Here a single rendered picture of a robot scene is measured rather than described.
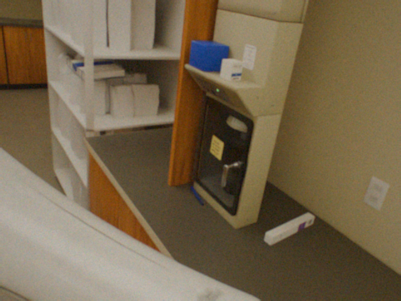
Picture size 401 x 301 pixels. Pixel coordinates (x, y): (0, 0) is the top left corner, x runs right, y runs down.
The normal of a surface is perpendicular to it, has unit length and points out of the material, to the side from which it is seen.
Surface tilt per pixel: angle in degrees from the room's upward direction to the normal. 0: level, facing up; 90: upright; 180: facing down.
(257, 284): 0
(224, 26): 90
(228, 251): 0
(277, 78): 90
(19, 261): 66
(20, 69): 90
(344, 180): 90
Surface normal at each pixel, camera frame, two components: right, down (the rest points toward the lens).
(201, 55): -0.83, 0.14
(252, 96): 0.54, 0.41
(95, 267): 0.26, -0.47
